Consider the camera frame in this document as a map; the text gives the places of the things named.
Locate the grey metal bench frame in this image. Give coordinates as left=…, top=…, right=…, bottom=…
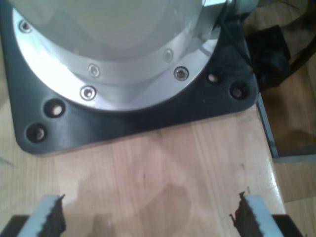
left=255, top=97, right=316, bottom=164

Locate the black cable bundle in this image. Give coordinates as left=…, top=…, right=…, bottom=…
left=245, top=24, right=293, bottom=91

